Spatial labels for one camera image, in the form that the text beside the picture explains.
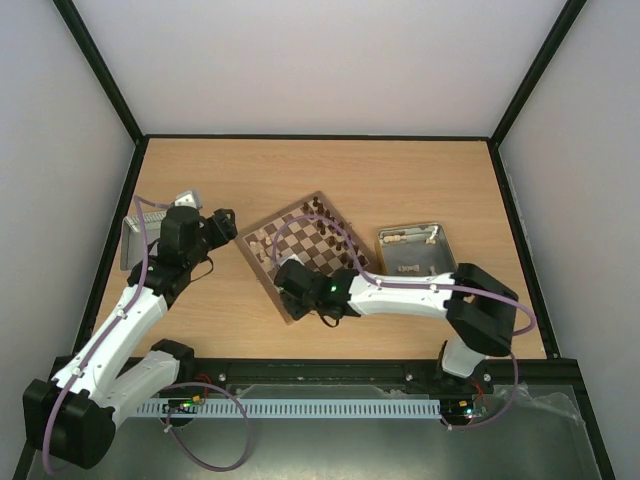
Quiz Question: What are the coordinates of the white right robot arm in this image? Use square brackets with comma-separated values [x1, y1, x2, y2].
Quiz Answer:
[274, 257, 518, 392]

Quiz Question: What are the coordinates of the cream chess queen piece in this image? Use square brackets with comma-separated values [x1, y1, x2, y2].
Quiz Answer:
[398, 264, 420, 273]

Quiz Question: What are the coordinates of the wooden chess board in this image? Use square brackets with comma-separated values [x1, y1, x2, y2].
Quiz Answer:
[235, 191, 380, 324]

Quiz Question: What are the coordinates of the dark chess piece row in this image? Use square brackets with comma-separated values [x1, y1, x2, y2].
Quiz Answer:
[296, 195, 372, 274]

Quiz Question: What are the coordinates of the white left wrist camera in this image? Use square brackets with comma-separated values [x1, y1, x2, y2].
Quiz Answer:
[173, 190, 203, 210]

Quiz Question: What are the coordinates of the light blue cable duct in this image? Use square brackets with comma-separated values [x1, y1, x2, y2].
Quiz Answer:
[132, 398, 441, 419]

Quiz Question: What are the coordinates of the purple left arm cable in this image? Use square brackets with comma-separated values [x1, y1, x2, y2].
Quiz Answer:
[40, 195, 174, 475]

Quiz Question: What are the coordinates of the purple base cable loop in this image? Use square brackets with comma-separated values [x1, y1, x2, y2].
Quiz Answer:
[159, 382, 251, 471]

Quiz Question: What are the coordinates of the black aluminium frame rail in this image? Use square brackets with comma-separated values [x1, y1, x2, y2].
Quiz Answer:
[49, 357, 581, 396]

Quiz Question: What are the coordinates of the cream piece row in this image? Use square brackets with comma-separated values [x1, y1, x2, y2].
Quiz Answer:
[249, 237, 273, 270]

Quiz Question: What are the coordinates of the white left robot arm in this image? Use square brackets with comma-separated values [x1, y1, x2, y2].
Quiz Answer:
[23, 206, 237, 469]

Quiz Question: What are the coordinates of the silver metal tin box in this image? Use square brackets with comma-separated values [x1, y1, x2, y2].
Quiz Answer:
[375, 223, 457, 276]

